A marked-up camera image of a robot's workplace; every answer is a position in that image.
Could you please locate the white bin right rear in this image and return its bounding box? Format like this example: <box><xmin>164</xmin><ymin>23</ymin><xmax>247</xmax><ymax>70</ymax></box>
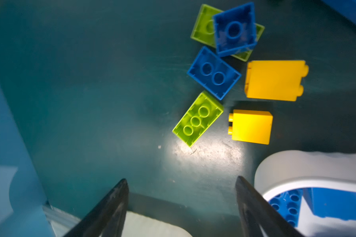
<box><xmin>254</xmin><ymin>150</ymin><xmax>356</xmax><ymax>237</ymax></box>

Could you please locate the blue small lego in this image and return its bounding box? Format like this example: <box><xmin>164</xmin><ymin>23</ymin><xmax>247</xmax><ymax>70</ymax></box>
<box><xmin>213</xmin><ymin>2</ymin><xmax>257</xmax><ymax>57</ymax></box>

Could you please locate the green long lego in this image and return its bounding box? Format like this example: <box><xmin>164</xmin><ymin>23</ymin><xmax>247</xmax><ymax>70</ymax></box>
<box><xmin>172</xmin><ymin>91</ymin><xmax>224</xmax><ymax>147</ymax></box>

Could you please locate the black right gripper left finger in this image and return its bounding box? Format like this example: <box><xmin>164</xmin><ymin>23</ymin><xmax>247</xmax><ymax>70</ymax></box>
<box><xmin>65</xmin><ymin>179</ymin><xmax>129</xmax><ymax>237</ymax></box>

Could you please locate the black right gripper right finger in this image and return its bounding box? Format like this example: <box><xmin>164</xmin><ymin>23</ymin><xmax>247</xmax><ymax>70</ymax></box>
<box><xmin>235</xmin><ymin>176</ymin><xmax>302</xmax><ymax>237</ymax></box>

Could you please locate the blue lego cluster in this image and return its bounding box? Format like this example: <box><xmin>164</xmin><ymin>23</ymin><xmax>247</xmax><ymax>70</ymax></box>
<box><xmin>269</xmin><ymin>189</ymin><xmax>303</xmax><ymax>228</ymax></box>

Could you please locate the blue long lego brick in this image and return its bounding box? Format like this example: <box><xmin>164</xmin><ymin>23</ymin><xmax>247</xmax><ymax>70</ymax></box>
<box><xmin>322</xmin><ymin>0</ymin><xmax>356</xmax><ymax>25</ymax></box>

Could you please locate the yellow lego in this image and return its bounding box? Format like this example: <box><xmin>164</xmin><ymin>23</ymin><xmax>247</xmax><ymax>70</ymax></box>
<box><xmin>228</xmin><ymin>110</ymin><xmax>273</xmax><ymax>145</ymax></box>
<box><xmin>244</xmin><ymin>60</ymin><xmax>309</xmax><ymax>102</ymax></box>

